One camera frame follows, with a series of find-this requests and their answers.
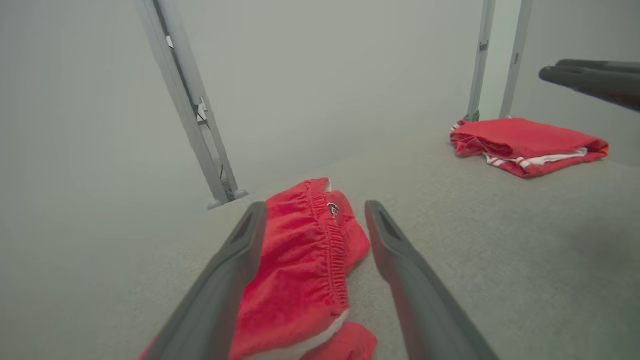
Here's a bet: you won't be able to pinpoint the thin grey partition post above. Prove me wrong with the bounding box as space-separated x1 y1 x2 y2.
464 0 497 122
499 0 534 120

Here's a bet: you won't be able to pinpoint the red shorts with white trim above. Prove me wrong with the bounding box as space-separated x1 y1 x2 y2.
140 177 378 360

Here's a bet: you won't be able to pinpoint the red jersey with white sleeves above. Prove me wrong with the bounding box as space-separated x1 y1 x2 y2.
449 117 609 179

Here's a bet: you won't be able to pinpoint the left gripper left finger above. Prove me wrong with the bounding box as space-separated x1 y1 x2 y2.
151 200 269 360

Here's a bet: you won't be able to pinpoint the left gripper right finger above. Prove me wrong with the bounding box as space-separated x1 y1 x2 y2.
363 199 501 360

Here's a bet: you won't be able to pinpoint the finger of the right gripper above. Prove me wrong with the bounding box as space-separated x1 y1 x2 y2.
538 65 640 112
554 58 640 76

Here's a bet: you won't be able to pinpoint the grey metal partition post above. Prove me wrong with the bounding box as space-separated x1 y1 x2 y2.
134 0 241 203

